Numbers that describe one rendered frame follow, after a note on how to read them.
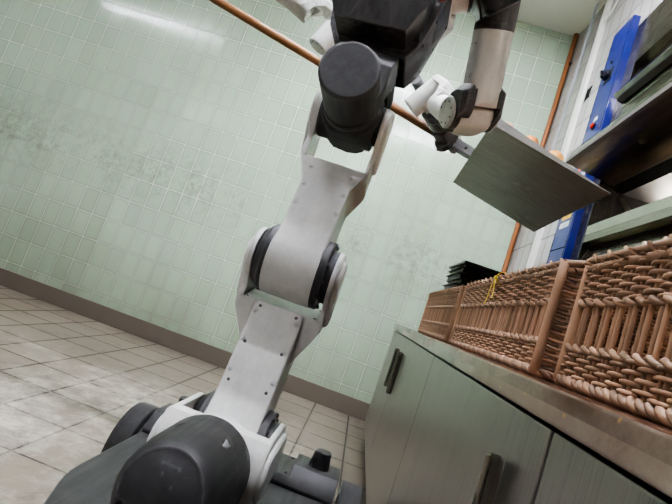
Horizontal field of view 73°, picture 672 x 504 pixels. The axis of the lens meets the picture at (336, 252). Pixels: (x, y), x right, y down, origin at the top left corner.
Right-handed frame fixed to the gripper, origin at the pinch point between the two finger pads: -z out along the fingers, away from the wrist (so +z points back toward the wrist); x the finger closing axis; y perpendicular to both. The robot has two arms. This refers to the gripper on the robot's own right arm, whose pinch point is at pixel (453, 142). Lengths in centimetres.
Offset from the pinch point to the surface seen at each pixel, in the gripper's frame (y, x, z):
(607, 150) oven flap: -32, 30, -33
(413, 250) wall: 61, -16, -105
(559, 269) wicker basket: -71, -46, 58
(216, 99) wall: 188, -4, -14
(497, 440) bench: -77, -67, 64
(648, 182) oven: -44, 31, -49
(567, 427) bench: -84, -63, 77
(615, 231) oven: -45, 7, -42
